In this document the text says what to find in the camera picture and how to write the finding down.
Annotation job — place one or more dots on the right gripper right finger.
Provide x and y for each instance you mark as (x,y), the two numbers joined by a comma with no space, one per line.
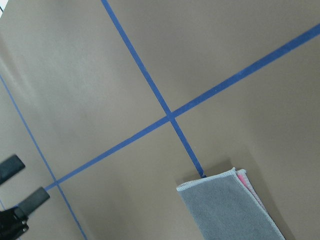
(34,201)

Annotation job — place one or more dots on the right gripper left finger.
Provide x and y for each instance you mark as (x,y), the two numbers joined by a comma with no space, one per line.
(10,167)

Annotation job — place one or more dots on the pink and grey towel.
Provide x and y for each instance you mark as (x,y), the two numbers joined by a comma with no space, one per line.
(226,207)

